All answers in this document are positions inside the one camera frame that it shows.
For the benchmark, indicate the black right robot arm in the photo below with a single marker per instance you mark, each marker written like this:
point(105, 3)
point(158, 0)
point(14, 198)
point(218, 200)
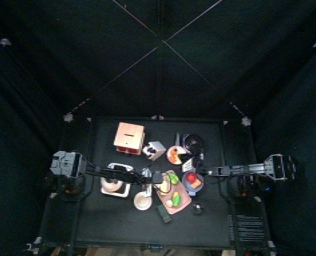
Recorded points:
point(272, 166)

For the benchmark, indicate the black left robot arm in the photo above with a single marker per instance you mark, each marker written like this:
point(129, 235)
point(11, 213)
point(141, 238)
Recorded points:
point(68, 164)

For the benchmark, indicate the yellow green toy corn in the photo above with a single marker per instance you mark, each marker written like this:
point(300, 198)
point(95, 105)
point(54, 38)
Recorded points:
point(177, 199)

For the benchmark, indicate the pale yellow toy banana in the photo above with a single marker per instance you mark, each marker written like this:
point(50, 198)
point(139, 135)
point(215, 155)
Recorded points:
point(165, 187)

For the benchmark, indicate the green toy vegetable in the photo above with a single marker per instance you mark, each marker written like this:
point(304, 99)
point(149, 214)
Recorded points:
point(173, 178)

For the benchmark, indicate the red toy tomato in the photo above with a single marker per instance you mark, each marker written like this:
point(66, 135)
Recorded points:
point(191, 178)

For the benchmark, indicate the small white card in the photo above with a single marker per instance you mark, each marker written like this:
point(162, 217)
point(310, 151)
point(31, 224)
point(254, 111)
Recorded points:
point(187, 165)

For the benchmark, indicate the silver toy utensil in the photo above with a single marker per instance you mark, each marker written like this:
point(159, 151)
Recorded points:
point(146, 172)

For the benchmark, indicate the blue bowl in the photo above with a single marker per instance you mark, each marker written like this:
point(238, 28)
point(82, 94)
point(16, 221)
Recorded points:
point(193, 187)

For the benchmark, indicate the white toy garlic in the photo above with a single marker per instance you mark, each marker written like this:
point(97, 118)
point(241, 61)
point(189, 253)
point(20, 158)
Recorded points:
point(169, 203)

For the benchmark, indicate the orange white toy pan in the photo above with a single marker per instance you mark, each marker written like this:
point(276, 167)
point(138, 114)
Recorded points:
point(175, 155)

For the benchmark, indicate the white round bowl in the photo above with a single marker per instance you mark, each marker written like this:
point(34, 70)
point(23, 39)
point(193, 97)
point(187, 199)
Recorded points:
point(142, 201)

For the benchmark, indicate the pink cutting board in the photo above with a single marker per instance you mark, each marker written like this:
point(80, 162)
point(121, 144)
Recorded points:
point(177, 206)

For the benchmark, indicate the dark toy pot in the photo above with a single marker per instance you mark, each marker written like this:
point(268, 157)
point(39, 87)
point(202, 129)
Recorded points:
point(193, 141)

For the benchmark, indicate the black rectangular block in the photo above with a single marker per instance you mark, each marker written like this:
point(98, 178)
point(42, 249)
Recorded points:
point(163, 213)

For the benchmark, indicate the small white black cube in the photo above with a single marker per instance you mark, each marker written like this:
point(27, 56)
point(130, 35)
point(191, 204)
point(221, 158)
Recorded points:
point(154, 150)

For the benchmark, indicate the small black round toy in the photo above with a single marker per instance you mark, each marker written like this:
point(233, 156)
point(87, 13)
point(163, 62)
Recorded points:
point(197, 208)

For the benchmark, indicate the pink toy donut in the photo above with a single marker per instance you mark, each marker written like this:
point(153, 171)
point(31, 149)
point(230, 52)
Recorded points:
point(111, 185)

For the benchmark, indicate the white tray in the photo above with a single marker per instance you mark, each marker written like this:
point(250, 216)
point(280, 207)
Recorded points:
point(106, 191)

